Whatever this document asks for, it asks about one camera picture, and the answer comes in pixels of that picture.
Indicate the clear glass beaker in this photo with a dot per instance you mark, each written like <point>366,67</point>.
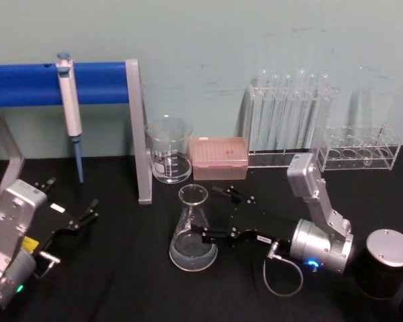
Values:
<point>168,157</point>

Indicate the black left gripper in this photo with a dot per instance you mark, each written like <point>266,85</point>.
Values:
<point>55,221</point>

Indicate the tall clear glass cylinder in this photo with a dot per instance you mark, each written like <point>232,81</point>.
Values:
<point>359,100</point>

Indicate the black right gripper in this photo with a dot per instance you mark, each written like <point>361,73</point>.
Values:
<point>262,221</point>

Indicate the pink pipette tip box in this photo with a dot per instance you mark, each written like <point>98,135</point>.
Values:
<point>220,157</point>

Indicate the clear glass conical flask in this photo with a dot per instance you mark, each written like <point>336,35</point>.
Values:
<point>188,248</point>

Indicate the grey metal stand post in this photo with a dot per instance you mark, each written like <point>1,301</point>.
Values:
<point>138,134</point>

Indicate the tall clear acrylic tube rack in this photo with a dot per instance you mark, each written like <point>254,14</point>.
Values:
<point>289,157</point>

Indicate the low clear acrylic holed rack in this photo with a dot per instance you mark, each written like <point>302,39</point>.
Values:
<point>356,161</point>

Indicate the clear glass test tube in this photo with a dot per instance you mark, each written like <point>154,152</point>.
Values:
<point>274,107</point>
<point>311,107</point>
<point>301,100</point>
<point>264,100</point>
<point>286,107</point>
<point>323,100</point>

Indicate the white pipette with blue tip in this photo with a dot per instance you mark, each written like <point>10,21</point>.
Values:
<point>70,107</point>

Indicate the silver and black right robot arm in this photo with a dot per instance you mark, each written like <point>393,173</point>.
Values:
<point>325,245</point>

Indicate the blue foam padded bar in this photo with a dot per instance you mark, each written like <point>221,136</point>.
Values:
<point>27,84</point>

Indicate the black table cloth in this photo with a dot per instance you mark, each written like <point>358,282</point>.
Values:
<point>127,295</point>

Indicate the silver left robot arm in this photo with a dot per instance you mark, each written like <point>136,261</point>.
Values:
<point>10,228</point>

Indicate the grey metal stand leg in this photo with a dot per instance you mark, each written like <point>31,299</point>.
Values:
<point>10,167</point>

